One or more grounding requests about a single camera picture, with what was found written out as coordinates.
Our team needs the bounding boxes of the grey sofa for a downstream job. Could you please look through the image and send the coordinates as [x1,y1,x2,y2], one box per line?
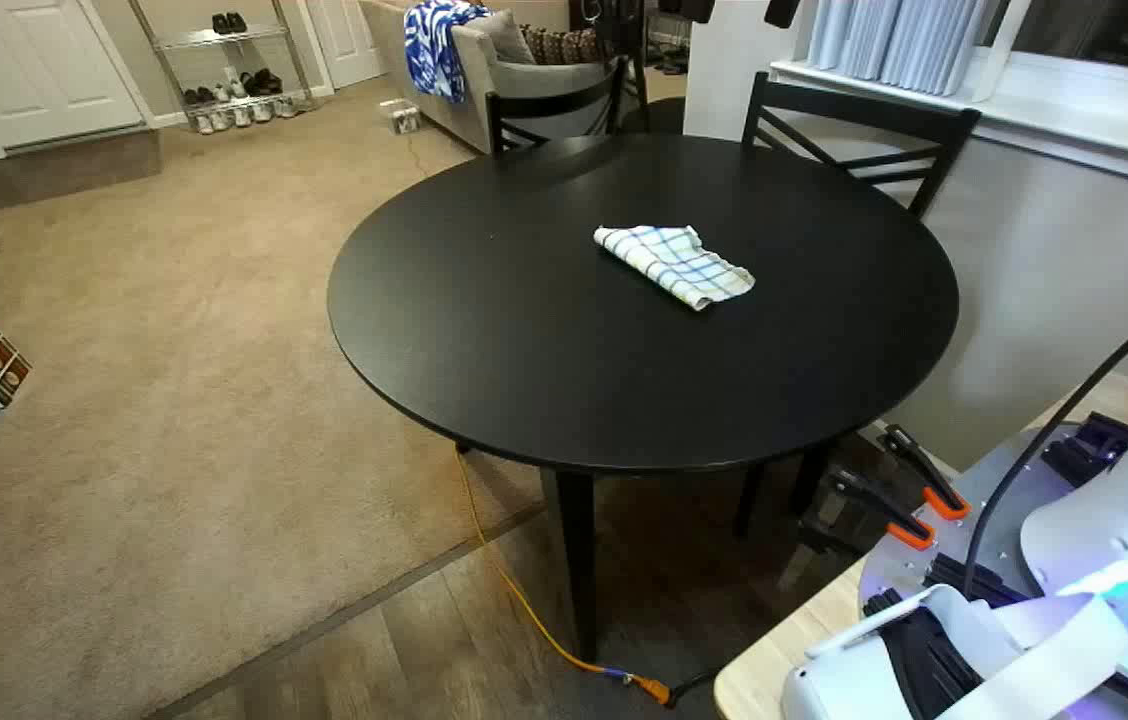
[359,0,614,158]

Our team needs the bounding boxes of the white window curtain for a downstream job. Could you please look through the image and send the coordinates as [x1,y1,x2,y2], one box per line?
[805,0,1032,102]

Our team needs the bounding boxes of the orange extension cable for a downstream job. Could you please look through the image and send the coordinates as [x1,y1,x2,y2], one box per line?
[452,445,675,709]

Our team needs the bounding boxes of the black chair left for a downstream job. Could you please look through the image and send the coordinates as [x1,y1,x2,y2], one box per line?
[484,64,626,158]

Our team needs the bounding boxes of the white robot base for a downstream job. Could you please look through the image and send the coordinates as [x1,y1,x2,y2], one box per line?
[860,451,1128,720]

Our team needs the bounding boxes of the white door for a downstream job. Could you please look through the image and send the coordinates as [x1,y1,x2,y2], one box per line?
[0,0,140,148]

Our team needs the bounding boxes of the black chair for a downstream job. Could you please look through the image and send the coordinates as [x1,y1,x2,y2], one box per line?
[746,72,980,219]
[484,64,626,158]

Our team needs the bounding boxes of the shoe rack shelf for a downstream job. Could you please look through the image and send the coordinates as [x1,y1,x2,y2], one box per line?
[129,0,312,135]

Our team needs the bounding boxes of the white checkered towel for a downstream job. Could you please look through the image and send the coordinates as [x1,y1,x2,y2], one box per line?
[593,225,755,314]

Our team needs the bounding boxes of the orange black clamp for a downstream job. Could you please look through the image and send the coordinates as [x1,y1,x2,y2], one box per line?
[830,467,934,553]
[886,425,969,519]

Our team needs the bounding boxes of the black chair right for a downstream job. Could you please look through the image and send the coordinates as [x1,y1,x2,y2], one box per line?
[746,72,980,219]

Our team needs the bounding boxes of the orange black clamp lower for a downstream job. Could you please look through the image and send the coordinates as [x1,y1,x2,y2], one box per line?
[830,467,934,553]

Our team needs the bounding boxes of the white VR headset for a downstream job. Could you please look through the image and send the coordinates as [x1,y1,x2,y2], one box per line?
[780,585,1128,720]

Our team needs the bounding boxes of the blue white blanket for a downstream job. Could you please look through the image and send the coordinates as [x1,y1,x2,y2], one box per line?
[405,0,484,102]

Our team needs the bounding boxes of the round black table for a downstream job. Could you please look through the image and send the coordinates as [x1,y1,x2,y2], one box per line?
[329,131,959,658]

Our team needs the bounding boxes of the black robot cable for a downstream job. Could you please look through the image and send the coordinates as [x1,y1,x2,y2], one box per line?
[959,280,1128,593]

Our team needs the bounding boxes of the orange black clamp upper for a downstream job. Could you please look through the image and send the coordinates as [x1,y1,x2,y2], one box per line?
[886,425,969,519]

